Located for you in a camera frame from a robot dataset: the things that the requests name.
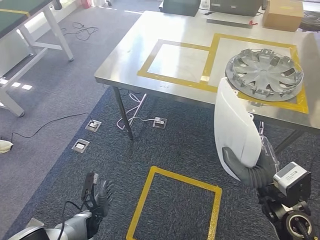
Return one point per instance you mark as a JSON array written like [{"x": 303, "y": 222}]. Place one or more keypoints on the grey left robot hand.
[{"x": 105, "y": 198}]

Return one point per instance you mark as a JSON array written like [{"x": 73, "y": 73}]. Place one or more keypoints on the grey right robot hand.
[{"x": 263, "y": 175}]

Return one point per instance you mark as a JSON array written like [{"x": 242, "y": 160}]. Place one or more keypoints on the white plastic shell part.
[{"x": 235, "y": 129}]

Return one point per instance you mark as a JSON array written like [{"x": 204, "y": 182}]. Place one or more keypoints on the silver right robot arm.
[{"x": 282, "y": 218}]

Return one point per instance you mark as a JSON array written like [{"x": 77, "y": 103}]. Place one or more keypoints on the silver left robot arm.
[{"x": 72, "y": 228}]

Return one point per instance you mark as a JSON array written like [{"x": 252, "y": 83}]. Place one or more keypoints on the large round metal part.
[{"x": 265, "y": 74}]

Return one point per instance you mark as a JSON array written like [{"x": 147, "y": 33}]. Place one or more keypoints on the steel workbench table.
[{"x": 140, "y": 43}]

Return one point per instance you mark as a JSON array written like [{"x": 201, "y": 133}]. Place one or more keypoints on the yellow floor tape square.
[{"x": 143, "y": 198}]

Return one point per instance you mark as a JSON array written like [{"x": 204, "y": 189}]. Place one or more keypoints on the metal floor socket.
[
  {"x": 80, "y": 145},
  {"x": 160, "y": 123},
  {"x": 93, "y": 126}
]

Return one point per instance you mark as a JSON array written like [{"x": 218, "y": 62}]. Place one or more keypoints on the yellow tape outline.
[{"x": 212, "y": 56}]

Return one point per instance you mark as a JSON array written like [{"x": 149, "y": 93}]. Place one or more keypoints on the person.
[{"x": 4, "y": 146}]

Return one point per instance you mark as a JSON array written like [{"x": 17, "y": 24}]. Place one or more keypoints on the small red clip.
[{"x": 253, "y": 23}]

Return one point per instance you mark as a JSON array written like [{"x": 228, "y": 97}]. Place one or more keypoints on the grey metal bar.
[{"x": 229, "y": 23}]

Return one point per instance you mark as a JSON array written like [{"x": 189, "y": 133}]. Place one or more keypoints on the brown cardboard box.
[{"x": 282, "y": 15}]

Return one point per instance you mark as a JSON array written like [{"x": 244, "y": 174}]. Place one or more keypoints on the black round fan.
[{"x": 311, "y": 21}]

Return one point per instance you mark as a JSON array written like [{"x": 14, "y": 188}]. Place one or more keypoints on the grey laptop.
[{"x": 235, "y": 6}]

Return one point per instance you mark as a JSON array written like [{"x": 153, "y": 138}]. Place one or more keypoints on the white table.
[{"x": 55, "y": 30}]

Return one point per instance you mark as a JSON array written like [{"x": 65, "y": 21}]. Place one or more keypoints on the white computer mouse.
[{"x": 204, "y": 4}]

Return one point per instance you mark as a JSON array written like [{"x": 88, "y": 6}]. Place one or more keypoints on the red bin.
[{"x": 86, "y": 3}]

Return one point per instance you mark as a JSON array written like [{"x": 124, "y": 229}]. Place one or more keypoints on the black soft case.
[{"x": 181, "y": 7}]

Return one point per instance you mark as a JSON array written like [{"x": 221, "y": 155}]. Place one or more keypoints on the black cylinder object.
[{"x": 57, "y": 4}]

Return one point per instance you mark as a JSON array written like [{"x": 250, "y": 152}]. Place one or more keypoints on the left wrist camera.
[{"x": 88, "y": 187}]

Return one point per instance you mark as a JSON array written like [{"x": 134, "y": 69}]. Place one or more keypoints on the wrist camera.
[
  {"x": 290, "y": 180},
  {"x": 88, "y": 187}
]

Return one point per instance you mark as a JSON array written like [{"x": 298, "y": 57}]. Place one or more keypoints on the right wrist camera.
[{"x": 290, "y": 180}]

